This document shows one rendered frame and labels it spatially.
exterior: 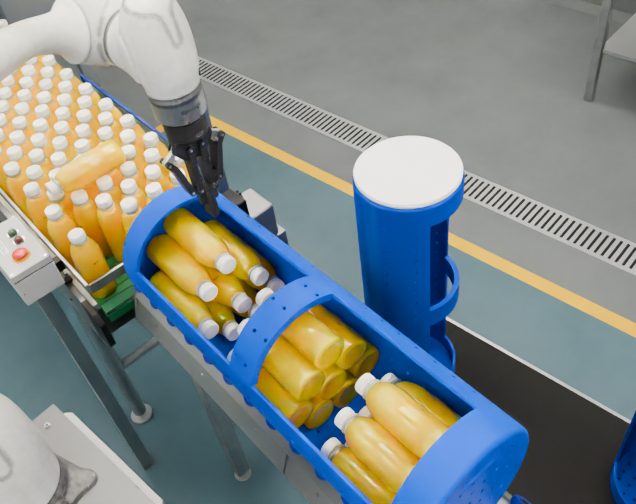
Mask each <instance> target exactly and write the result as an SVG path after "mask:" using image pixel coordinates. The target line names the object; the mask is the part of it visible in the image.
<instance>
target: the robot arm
mask: <svg viewBox="0 0 636 504"><path fill-rule="evenodd" d="M46 54H58V55H61V56H62V57H63V58H64V59H65V60H66V61H68V62H69V63H71V64H85V65H96V66H104V67H108V66H110V65H113V66H117V67H119V68H121V69H123V70H124V71H125V72H127V73H128V74H129V75H130V76H131V77H132V78H133V79H134V80H135V81H136V82H137V83H139V84H142V86H143V87H144V89H145V91H146V95H147V98H148V100H149V102H150V104H151V107H152V110H153V113H154V116H155V118H156V120H157V121H158V122H159V123H161V124H162V126H163V129H164V132H165V135H166V137H167V140H168V143H169V144H168V150H169V153H168V155H167V156H166V158H161V159H160V161H159V162H160V164H162V165H163V166H164V167H165V168H166V169H168V170H170V172H171V173H172V174H173V176H174V177H175V178H176V180H177V181H178V182H179V184H180V185H181V186H182V188H183V189H184V190H185V191H186V192H187V193H188V194H190V195H191V196H195V195H197V198H198V201H199V202H200V203H201V204H203V205H204V207H205V210H206V212H208V213H209V214H210V215H211V216H212V217H214V218H215V217H217V216H218V215H220V214H221V213H220V210H219V207H218V203H217V200H216V197H218V190H217V187H218V186H219V184H218V183H217V182H216V181H217V180H218V179H221V178H222V177H223V146H222V143H223V139H224V136H225V132H224V131H222V130H221V129H219V128H218V127H217V126H214V127H213V128H210V127H209V126H208V122H207V118H206V115H205V110H206V106H207V103H206V99H205V96H204V92H203V89H202V83H201V80H200V78H199V60H198V54H197V49H196V45H195V41H194V38H193V35H192V32H191V29H190V26H189V23H188V21H187V19H186V17H185V15H184V12H183V11H182V9H181V7H180V5H179V4H178V2H177V1H176V0H56V1H55V3H54V4H53V6H52V9H51V11H50V12H48V13H46V14H43V15H39V16H35V17H32V18H28V19H25V20H21V21H18V22H16V23H13V24H11V25H8V26H6V27H4V28H2V29H0V82H1V81H3V80H4V79H5V78H6V77H8V76H9V75H10V74H11V73H13V72H14V71H15V70H16V69H18V68H19V67H20V66H22V65H23V64H24V63H25V62H27V61H28V60H30V59H31V58H34V57H36V56H40V55H46ZM209 141H210V156H209V153H208V149H207V148H208V145H209ZM175 157H178V158H180V159H182V160H183V161H184V162H185V165H186V168H187V171H188V174H189V177H190V180H191V184H192V185H191V184H190V182H189V181H188V180H187V178H186V177H185V175H184V174H183V173H182V171H181V170H180V169H179V168H178V167H177V161H176V160H175ZM209 157H210V160H209ZM196 158H197V159H196ZM197 160H198V162H197ZM198 163H199V166H200V169H201V172H202V175H203V178H204V181H202V178H201V175H200V172H199V169H198V166H197V164H198ZM205 181H206V182H205ZM97 481H98V476H97V475H96V473H95V472H94V471H93V470H91V469H86V468H82V467H79V466H77V465H75V464H73V463H71V462H70V461H68V460H66V459H65V458H63V457H61V456H59V455H58V454H56V453H54V452H53V451H52V449H51V447H50V445H49V444H48V442H47V441H46V439H45V438H44V436H43V435H42V433H41V432H40V431H39V429H38V428H37V427H36V426H35V424H34V423H33V422H32V421H31V420H30V419H29V417H28V416H27V415H26V414H25V413H24V412H23V411H22V410H21V409H20V408H19V407H18V406H17V405H16V404H15V403H14V402H13V401H11V400H10V399H9V398H7V397H6V396H4V395H3V394H1V393H0V504H77V503H78V502H79V500H80V499H81V498H82V497H83V496H84V495H85V494H86V493H87V492H88V491H89V490H91V489H92V488H93V487H94V486H95V485H96V484H97Z"/></svg>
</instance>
